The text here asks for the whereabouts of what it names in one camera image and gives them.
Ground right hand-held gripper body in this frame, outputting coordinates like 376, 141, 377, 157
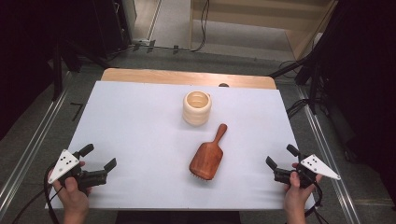
274, 153, 342, 189

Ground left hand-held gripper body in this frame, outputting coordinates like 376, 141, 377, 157
47, 148, 108, 192

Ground cream ridged cup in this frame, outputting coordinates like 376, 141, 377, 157
181, 90, 213, 127

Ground person's left hand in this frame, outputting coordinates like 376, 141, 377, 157
50, 161, 93, 217

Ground person's right hand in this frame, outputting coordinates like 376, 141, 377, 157
283, 161, 323, 218

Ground white table sheet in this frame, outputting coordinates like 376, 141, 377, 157
46, 80, 316, 211

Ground black metal stand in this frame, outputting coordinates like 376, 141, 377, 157
50, 36, 110, 102
269, 40, 325, 116

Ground light wooden cabinet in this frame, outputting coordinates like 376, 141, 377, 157
190, 0, 339, 61

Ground metal floor rail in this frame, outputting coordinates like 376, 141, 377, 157
293, 83, 362, 224
0, 73, 74, 213

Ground left hand-held gripper cable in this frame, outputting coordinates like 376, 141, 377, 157
11, 161, 68, 224

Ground hand-held gripper cable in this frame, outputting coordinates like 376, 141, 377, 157
11, 161, 68, 224
284, 180, 331, 224

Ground right hand-held gripper cable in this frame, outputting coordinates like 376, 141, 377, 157
284, 180, 331, 224

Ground black floor cable bundle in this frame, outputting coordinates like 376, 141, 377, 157
285, 97, 312, 119

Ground black hanging cable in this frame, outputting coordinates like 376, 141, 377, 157
174, 0, 211, 53

